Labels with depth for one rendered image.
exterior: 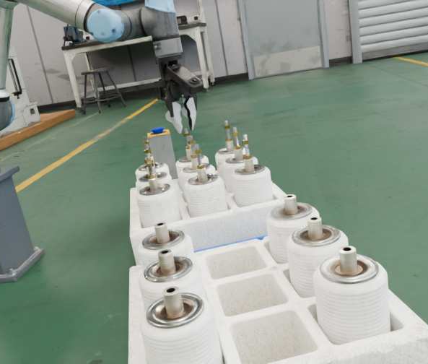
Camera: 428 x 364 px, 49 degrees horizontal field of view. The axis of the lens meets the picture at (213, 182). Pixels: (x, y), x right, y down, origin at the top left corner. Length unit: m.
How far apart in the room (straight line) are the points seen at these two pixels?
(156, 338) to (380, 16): 5.74
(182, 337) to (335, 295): 0.20
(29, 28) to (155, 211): 5.83
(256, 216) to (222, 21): 5.10
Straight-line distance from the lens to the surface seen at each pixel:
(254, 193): 1.12
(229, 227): 1.10
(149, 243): 0.82
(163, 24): 1.30
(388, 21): 6.16
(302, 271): 0.74
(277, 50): 6.06
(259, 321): 0.71
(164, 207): 1.09
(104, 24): 1.19
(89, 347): 1.07
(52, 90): 6.75
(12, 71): 4.78
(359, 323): 0.65
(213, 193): 1.10
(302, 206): 0.87
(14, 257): 1.51
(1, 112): 1.57
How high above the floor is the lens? 0.57
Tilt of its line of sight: 17 degrees down
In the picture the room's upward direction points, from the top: 10 degrees counter-clockwise
